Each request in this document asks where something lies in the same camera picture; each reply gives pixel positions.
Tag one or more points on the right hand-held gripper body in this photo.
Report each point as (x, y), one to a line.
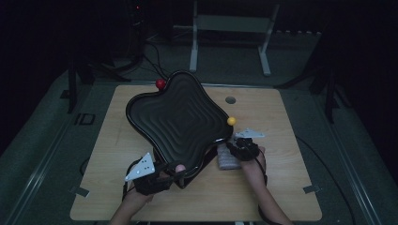
(247, 150)

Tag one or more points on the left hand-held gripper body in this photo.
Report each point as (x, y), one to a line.
(142, 168)

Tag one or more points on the grey cloth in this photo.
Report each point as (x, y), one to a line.
(226, 161)

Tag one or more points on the yellow ball knob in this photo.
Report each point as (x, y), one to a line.
(231, 121)

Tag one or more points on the black wavy tray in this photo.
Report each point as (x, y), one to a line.
(178, 122)

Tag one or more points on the red ball knob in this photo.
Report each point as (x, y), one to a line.
(160, 83)

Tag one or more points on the person's right hand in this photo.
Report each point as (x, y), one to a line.
(255, 168)

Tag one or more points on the person's left hand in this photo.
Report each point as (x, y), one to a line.
(137, 200)

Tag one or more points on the black tray base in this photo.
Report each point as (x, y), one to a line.
(206, 157)

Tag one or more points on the round table grommet hole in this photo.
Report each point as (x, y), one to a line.
(230, 100)

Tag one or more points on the grey tape piece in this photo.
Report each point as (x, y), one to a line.
(79, 192)
(311, 189)

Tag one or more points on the black tripod stand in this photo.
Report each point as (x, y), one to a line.
(329, 103)
(72, 93)

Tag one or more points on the white power strip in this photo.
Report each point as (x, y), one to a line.
(297, 32)

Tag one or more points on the dark equipment with red light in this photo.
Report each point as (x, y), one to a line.
(136, 25)

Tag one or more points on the dark floor bracket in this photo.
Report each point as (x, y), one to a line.
(84, 119)

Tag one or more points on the white metal stand frame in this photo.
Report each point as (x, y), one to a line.
(231, 23)

